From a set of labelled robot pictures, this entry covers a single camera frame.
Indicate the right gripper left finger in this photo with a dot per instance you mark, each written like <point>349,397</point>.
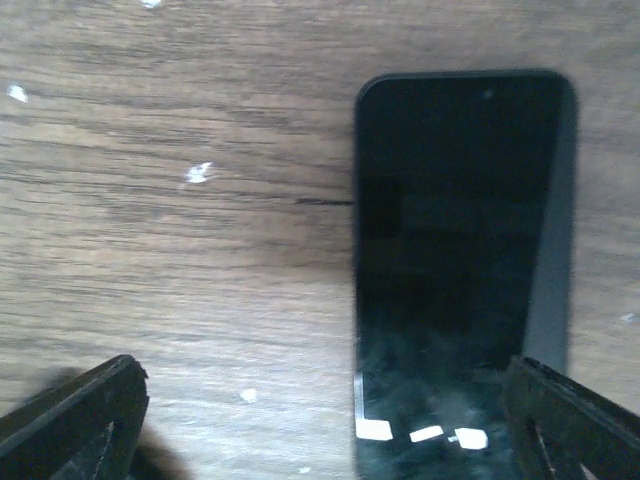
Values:
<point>85,428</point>

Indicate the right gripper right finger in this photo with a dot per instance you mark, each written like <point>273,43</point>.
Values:
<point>563,430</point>

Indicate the black smartphone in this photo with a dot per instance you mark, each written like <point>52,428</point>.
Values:
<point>464,186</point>

